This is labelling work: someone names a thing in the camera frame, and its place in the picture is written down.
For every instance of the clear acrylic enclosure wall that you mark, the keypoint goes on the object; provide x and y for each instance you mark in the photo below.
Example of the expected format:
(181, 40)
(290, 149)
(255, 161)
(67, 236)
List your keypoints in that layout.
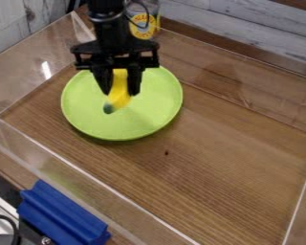
(27, 162)

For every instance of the clear acrylic triangle bracket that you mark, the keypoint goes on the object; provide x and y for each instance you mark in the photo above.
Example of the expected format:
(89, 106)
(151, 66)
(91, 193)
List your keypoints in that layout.
(83, 34)

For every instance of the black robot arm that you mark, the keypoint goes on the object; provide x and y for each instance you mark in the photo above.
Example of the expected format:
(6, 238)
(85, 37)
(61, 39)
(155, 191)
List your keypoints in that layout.
(105, 10)

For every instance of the yellow labelled tin can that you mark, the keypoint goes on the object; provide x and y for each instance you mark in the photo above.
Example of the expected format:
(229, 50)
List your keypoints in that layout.
(143, 17)

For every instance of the green round plate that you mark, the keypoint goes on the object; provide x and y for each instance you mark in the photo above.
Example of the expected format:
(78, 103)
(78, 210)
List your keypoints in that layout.
(149, 112)

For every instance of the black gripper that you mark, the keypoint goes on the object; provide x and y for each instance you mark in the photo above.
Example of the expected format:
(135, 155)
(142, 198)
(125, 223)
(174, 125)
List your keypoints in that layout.
(115, 49)

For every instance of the blue plastic clamp block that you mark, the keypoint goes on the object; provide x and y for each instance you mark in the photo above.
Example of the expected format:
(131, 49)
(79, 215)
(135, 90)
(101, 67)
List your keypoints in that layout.
(59, 218)

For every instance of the yellow toy banana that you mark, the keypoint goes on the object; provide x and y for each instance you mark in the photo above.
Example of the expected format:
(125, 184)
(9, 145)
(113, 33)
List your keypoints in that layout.
(118, 97)

